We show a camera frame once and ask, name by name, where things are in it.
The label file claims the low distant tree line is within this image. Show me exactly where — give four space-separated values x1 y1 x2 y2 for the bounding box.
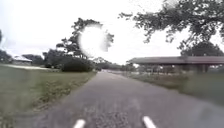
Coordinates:
93 56 136 72

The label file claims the grey gravelly asphalt path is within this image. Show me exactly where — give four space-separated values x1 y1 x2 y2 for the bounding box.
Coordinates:
13 70 224 128

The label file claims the broad dark hedge bush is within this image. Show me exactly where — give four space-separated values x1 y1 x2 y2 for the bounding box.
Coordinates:
43 49 95 73

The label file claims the tall sparse tree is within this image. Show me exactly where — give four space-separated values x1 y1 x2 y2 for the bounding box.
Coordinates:
55 17 115 68

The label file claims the long low roofed building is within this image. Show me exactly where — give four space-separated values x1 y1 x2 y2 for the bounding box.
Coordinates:
126 55 224 75

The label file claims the robot's own part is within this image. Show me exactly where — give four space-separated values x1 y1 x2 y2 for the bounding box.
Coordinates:
141 115 157 128
72 118 87 128

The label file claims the green grass verge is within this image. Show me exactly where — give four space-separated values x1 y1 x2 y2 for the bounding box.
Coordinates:
0 64 98 128
127 71 224 108

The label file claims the round dark tree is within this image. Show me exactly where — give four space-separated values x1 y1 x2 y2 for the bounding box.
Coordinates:
179 40 224 58

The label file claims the small grey-roofed building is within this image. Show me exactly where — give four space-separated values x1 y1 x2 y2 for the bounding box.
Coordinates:
11 55 34 66

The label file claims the wide spreading tree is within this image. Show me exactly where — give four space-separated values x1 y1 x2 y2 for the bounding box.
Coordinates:
118 0 224 51

